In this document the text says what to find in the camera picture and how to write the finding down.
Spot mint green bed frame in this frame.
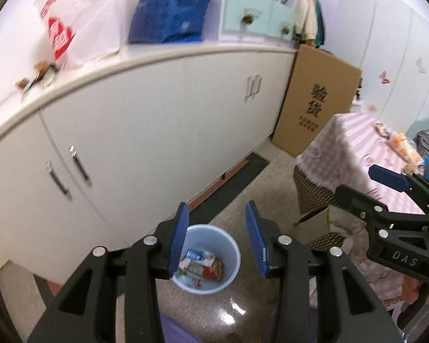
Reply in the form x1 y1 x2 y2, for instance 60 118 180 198
406 117 429 139

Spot light blue trash bin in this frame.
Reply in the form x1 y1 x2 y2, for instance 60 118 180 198
172 225 241 295

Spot small clutter on counter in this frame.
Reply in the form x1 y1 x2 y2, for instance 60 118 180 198
15 60 59 94

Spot mint green drawer unit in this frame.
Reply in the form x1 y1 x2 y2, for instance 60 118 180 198
202 0 295 46

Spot orange snack bag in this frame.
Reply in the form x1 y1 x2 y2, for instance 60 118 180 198
389 132 422 165

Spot person's right hand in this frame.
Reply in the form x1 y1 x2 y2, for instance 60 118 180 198
400 276 429 306

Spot pink checkered tablecloth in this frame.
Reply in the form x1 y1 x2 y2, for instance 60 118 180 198
294 113 420 307

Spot blue shopping bag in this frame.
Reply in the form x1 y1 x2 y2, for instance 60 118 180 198
128 0 210 44

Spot brown cardboard box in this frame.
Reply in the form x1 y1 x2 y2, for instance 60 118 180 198
272 45 361 156

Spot hanging clothes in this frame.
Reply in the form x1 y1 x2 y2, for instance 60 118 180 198
294 0 325 48

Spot red white candy wrapper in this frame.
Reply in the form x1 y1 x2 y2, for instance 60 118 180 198
178 249 224 282

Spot white curved cabinet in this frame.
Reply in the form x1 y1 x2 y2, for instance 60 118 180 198
0 43 296 284

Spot white red plastic bag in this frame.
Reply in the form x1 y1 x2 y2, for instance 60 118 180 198
35 0 122 70

